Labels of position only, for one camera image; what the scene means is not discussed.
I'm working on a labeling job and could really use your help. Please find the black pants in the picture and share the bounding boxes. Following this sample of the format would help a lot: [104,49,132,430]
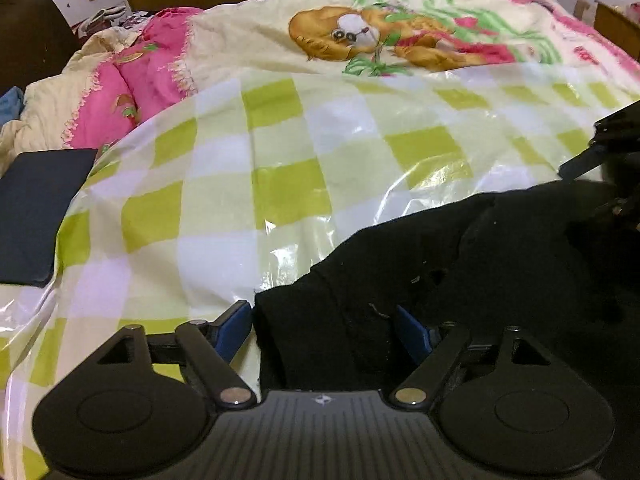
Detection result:
[253,181,639,479]

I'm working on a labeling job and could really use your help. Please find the green checkered plastic sheet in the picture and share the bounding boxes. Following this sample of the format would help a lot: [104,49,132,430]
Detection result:
[1,64,639,479]

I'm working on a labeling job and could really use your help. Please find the dark blue folded cloth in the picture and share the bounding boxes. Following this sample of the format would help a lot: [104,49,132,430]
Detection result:
[0,148,96,287]

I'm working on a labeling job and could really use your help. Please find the blue pillow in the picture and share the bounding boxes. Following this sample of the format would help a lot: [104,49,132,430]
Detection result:
[0,87,24,127]

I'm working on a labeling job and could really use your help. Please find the floral cartoon quilt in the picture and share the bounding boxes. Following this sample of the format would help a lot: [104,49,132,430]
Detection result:
[1,0,639,166]

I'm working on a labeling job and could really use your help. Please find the dark wooden headboard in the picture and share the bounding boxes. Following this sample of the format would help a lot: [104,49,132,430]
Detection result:
[0,0,78,94]

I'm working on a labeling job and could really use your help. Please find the clothes pile by wall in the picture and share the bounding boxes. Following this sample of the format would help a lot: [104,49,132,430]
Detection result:
[72,6,152,38]

